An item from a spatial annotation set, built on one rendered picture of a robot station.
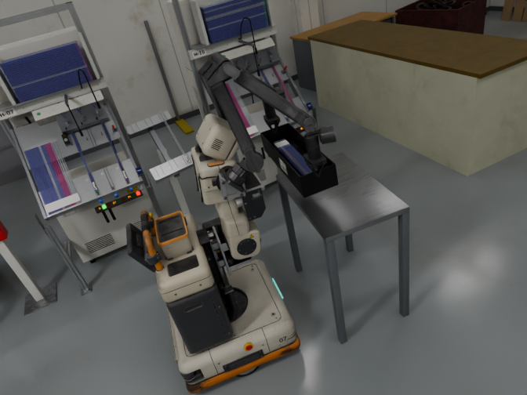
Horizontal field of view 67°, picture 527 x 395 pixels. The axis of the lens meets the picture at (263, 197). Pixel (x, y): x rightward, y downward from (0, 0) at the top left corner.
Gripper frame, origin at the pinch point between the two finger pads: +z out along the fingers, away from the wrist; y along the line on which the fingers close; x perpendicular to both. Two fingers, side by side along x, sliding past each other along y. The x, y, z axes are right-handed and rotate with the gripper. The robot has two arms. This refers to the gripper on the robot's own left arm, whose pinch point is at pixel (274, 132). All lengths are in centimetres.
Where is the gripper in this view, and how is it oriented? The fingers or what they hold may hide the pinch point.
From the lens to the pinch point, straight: 224.6
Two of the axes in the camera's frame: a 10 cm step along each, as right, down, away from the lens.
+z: 2.2, 8.1, 5.5
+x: -9.3, 3.5, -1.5
